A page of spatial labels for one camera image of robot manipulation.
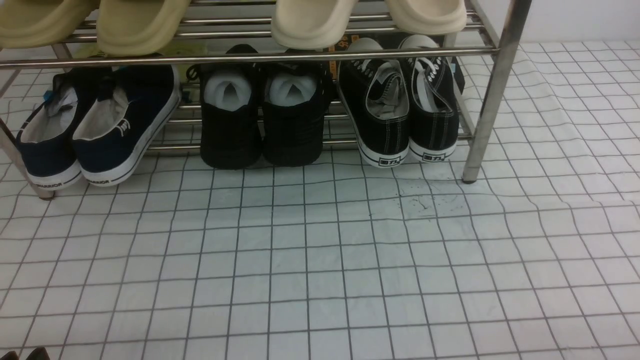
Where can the black canvas sneaker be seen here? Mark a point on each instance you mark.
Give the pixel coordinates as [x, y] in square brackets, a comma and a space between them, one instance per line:
[434, 119]
[374, 95]

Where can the silver metal shoe rack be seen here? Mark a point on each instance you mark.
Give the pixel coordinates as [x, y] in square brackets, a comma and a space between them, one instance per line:
[502, 48]

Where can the black high-top shoe right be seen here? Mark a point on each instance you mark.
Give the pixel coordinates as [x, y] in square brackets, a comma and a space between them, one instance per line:
[296, 97]

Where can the black high-top shoe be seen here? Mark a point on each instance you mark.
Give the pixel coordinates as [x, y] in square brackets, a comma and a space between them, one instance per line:
[229, 95]
[296, 97]

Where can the black high-top shoe left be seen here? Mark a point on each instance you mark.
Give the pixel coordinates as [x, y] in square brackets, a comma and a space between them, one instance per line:
[229, 95]

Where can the cream slipper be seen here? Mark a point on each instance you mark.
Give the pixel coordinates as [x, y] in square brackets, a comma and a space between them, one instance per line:
[428, 17]
[310, 24]

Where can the black printed box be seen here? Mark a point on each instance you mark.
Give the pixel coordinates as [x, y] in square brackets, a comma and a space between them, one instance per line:
[390, 40]

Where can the cream slipper far right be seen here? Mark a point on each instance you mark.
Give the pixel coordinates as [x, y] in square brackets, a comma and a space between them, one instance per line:
[428, 17]

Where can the navy canvas shoe right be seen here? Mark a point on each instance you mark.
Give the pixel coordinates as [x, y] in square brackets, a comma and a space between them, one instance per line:
[132, 105]

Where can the navy canvas shoe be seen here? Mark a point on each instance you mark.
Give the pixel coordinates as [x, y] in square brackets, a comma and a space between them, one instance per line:
[132, 105]
[45, 139]

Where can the white grid floor cloth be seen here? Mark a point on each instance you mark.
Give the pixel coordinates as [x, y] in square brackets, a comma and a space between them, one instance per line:
[539, 259]

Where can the olive slipper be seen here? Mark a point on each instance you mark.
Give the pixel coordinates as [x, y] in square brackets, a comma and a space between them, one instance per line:
[138, 27]
[36, 23]

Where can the navy canvas shoe left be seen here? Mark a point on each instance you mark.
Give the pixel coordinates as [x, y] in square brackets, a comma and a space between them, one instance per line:
[45, 139]

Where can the olive slipper far left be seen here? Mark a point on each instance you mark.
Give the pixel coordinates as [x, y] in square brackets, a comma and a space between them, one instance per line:
[36, 23]

